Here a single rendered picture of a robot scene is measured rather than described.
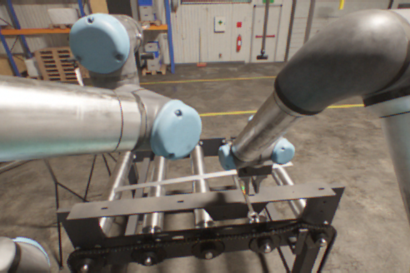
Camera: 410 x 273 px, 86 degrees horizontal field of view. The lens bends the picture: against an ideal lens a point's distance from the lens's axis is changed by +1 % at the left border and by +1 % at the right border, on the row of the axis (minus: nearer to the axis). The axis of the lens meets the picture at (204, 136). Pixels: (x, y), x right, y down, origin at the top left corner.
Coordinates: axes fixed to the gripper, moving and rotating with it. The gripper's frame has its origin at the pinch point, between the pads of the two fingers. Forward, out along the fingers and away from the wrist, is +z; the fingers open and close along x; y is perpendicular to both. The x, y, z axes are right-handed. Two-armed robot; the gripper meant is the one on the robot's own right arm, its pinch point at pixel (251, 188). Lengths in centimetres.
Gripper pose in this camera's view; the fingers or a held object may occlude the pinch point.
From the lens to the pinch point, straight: 94.1
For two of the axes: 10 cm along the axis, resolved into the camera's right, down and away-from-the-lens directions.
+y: 1.0, 4.8, -8.7
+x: 9.9, -0.7, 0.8
